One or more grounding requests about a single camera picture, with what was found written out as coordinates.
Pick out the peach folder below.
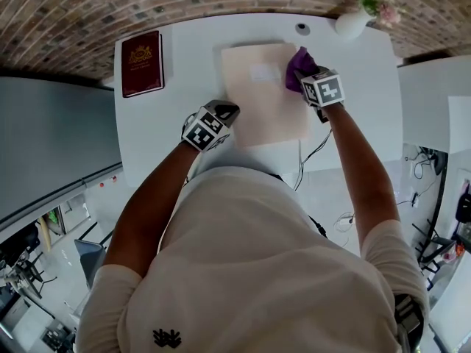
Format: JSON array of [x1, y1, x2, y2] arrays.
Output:
[[219, 41, 311, 149]]

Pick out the grey shoulder strap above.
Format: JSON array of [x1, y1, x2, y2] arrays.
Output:
[[392, 293, 425, 349]]

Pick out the grey board panel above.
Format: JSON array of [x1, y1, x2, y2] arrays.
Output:
[[0, 75, 125, 232]]

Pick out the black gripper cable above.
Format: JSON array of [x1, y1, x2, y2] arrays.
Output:
[[293, 121, 333, 192]]

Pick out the black bag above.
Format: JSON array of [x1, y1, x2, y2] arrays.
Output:
[[455, 180, 471, 224]]

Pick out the pink and green flowers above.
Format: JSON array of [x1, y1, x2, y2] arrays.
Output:
[[352, 0, 403, 29]]

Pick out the person's white shirt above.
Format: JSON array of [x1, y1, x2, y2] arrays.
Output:
[[74, 166, 431, 353]]

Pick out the black folding chair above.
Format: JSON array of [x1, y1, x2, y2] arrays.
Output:
[[411, 218, 458, 290]]

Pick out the purple cloth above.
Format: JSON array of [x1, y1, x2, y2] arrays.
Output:
[[284, 46, 318, 94]]

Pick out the wood framed picture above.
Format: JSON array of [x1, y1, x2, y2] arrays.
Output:
[[38, 207, 63, 252]]

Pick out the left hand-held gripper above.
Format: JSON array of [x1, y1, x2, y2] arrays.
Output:
[[180, 99, 243, 154]]

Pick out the person's left forearm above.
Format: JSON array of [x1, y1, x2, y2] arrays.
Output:
[[104, 141, 202, 278]]

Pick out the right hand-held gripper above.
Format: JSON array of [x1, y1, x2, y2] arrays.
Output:
[[292, 65, 347, 125]]

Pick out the black cable bundle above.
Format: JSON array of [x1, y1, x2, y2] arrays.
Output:
[[403, 145, 449, 180]]

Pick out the dark red book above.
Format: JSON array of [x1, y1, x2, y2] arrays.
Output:
[[121, 29, 166, 99]]

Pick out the person's right forearm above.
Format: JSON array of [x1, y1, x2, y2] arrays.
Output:
[[322, 103, 403, 237]]

